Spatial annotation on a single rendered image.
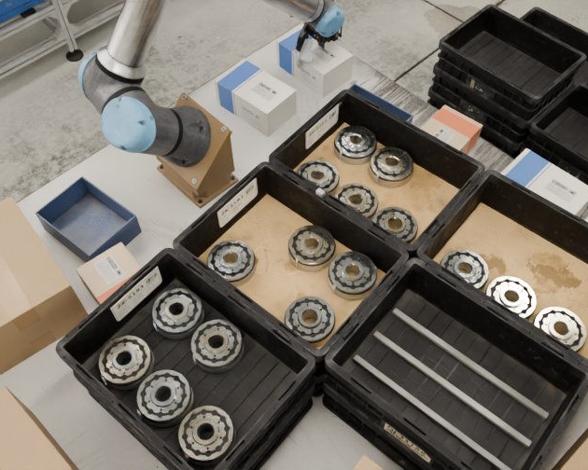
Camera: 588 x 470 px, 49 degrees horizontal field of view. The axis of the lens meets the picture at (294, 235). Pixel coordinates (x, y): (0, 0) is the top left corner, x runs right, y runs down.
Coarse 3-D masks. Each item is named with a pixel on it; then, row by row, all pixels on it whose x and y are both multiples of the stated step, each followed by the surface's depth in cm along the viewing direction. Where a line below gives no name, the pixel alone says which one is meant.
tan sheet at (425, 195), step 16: (304, 160) 157; (336, 160) 157; (352, 176) 154; (368, 176) 154; (416, 176) 154; (432, 176) 154; (384, 192) 152; (400, 192) 152; (416, 192) 152; (432, 192) 151; (448, 192) 151; (416, 208) 149; (432, 208) 149
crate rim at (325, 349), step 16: (288, 176) 142; (304, 192) 140; (336, 208) 137; (192, 224) 135; (176, 240) 132; (384, 240) 132; (192, 256) 130; (400, 256) 130; (208, 272) 128; (256, 304) 124; (368, 304) 124; (272, 320) 122; (352, 320) 122; (288, 336) 120; (336, 336) 120; (320, 352) 118
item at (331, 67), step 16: (288, 48) 186; (320, 48) 186; (336, 48) 186; (288, 64) 191; (304, 64) 184; (320, 64) 183; (336, 64) 182; (352, 64) 188; (304, 80) 189; (320, 80) 183; (336, 80) 187; (320, 96) 188
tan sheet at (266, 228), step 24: (264, 216) 148; (288, 216) 148; (240, 240) 144; (264, 240) 144; (288, 240) 144; (264, 264) 141; (288, 264) 141; (240, 288) 137; (264, 288) 137; (288, 288) 137; (312, 288) 137; (336, 312) 134
